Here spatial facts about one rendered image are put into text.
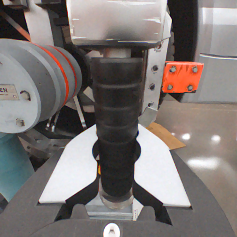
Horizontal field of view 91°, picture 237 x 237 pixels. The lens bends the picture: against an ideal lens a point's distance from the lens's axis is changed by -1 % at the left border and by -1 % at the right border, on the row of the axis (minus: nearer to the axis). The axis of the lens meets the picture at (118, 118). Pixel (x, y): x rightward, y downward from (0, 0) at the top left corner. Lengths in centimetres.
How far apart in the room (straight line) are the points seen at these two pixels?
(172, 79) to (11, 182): 46
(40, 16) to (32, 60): 15
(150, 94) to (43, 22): 28
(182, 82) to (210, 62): 18
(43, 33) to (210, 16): 43
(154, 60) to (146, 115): 13
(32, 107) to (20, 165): 22
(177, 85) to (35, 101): 29
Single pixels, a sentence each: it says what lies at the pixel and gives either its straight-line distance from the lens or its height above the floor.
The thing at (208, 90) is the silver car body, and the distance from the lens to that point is 52.
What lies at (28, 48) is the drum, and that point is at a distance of 24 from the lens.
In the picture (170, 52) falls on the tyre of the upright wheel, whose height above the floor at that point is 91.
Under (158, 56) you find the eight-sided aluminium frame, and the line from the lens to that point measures 30.
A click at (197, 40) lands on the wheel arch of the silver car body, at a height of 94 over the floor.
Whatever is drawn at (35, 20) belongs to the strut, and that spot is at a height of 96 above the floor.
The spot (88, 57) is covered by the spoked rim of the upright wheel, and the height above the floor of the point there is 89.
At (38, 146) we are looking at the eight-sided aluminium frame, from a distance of 49.
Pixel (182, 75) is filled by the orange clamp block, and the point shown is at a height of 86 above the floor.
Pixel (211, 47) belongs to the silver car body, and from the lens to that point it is 49.
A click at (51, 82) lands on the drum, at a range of 22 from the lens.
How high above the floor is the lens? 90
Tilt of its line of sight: 28 degrees down
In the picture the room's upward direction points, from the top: straight up
